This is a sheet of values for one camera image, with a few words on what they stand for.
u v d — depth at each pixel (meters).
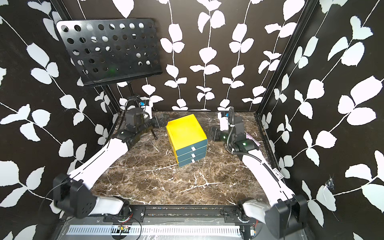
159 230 0.70
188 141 0.77
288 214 0.39
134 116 0.57
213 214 0.76
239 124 0.57
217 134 0.67
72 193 0.40
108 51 0.68
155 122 0.70
